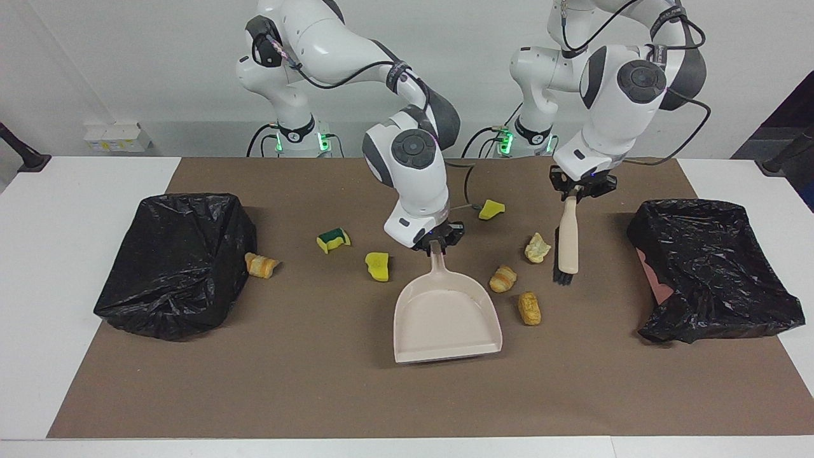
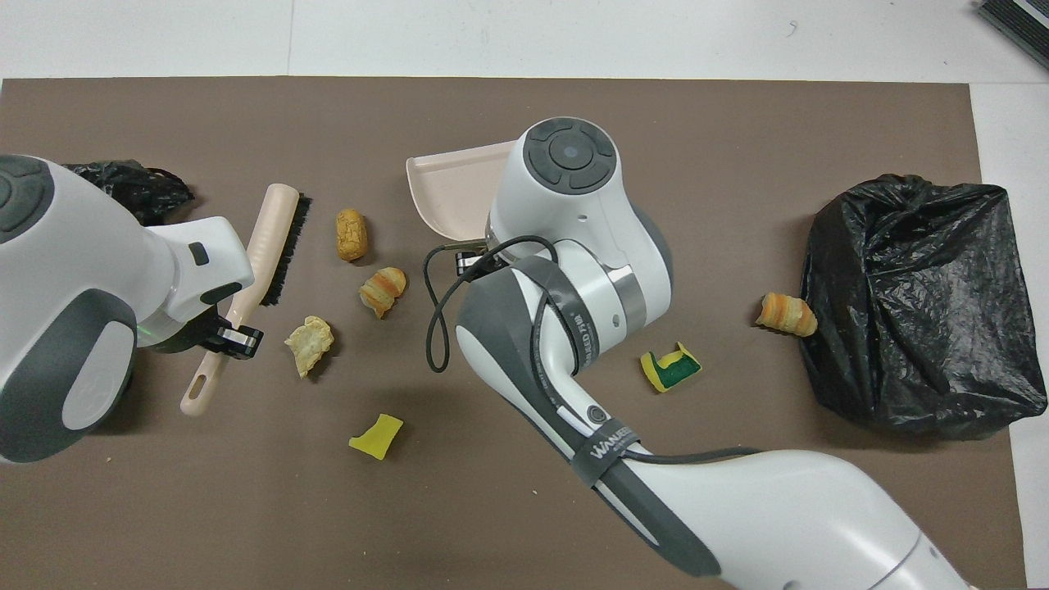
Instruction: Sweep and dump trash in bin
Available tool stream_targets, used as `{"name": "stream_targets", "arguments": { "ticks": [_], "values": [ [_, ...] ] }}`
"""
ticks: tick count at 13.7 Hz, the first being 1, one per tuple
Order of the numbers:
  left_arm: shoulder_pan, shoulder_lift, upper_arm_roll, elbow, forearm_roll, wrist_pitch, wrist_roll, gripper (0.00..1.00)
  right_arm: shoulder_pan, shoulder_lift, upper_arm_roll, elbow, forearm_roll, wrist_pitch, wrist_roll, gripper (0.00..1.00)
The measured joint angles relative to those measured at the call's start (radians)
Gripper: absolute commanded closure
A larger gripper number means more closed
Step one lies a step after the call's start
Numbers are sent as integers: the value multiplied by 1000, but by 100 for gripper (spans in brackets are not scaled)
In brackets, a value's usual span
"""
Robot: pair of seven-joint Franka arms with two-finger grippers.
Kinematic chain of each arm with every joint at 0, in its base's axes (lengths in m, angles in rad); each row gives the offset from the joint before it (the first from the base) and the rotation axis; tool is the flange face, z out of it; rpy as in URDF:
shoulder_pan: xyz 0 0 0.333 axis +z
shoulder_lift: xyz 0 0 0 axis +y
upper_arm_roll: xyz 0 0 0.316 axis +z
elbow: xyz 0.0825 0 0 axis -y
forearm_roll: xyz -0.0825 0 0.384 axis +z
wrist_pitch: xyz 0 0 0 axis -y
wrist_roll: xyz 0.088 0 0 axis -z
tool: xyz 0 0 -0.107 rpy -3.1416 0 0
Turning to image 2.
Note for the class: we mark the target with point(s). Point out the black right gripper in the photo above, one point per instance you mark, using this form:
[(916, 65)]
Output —
[(471, 262)]

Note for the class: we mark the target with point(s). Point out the pale yellow toy pastry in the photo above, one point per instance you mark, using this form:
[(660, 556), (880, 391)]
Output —
[(309, 344)]

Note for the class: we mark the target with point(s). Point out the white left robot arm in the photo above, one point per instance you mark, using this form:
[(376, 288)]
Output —
[(82, 262)]

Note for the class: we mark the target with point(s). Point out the black trash bag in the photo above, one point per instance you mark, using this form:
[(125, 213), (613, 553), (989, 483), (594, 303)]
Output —
[(901, 328), (139, 184)]

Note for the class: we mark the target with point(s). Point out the brown table mat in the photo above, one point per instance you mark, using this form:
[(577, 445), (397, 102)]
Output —
[(246, 123)]

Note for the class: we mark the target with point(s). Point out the dark ribbed grille device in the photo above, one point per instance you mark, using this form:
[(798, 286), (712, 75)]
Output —
[(1020, 20)]

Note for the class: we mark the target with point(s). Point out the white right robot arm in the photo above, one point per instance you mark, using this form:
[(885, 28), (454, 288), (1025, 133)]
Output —
[(778, 508)]

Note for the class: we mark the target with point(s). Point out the curled yellow green sponge piece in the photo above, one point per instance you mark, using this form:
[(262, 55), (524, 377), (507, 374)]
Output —
[(672, 373)]

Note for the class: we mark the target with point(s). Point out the brown cracked toy bread roll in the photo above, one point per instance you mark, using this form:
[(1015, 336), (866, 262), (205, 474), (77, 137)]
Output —
[(351, 235)]

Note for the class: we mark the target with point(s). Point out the orange striped toy croissant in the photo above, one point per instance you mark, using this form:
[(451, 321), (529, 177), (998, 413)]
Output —
[(383, 291), (787, 315)]

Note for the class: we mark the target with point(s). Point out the beige brush with black bristles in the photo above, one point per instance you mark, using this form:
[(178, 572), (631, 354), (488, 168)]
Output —
[(274, 221)]

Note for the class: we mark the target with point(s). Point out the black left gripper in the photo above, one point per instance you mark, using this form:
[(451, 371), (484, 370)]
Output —
[(242, 341)]

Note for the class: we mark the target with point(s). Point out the beige plastic dustpan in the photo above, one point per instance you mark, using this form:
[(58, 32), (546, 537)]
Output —
[(451, 188)]

